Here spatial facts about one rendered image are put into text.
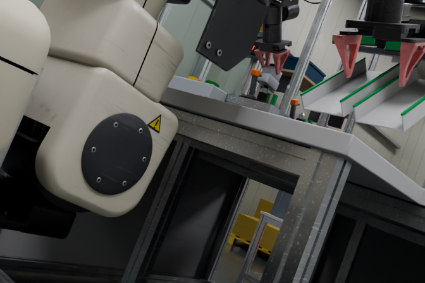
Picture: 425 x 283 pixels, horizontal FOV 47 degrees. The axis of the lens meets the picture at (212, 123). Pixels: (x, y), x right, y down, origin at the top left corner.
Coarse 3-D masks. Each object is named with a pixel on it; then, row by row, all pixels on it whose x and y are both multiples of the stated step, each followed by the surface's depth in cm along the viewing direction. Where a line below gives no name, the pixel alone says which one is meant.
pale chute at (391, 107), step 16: (416, 64) 131; (416, 80) 131; (368, 96) 119; (384, 96) 123; (400, 96) 125; (416, 96) 122; (368, 112) 120; (384, 112) 118; (400, 112) 116; (416, 112) 110; (400, 128) 109
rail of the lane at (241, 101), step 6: (228, 96) 132; (234, 96) 131; (234, 102) 130; (240, 102) 129; (246, 102) 128; (252, 102) 127; (258, 102) 126; (252, 108) 127; (258, 108) 125; (264, 108) 124; (270, 108) 123; (276, 108) 125; (276, 114) 125
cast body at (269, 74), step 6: (264, 66) 148; (270, 66) 147; (264, 72) 147; (270, 72) 146; (258, 78) 146; (264, 78) 145; (270, 78) 145; (276, 78) 148; (264, 84) 147; (270, 84) 146; (276, 84) 148; (270, 90) 151
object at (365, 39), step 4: (412, 20) 130; (416, 20) 131; (420, 20) 132; (424, 20) 134; (420, 24) 133; (364, 36) 123; (368, 36) 122; (408, 36) 130; (332, 40) 131; (364, 40) 123; (368, 40) 122; (372, 40) 121; (376, 40) 122; (380, 40) 123; (384, 40) 124; (388, 40) 125; (392, 40) 126; (348, 44) 127; (360, 44) 124; (364, 44) 123; (368, 44) 123; (372, 44) 124; (376, 44) 122; (380, 44) 123; (384, 44) 124
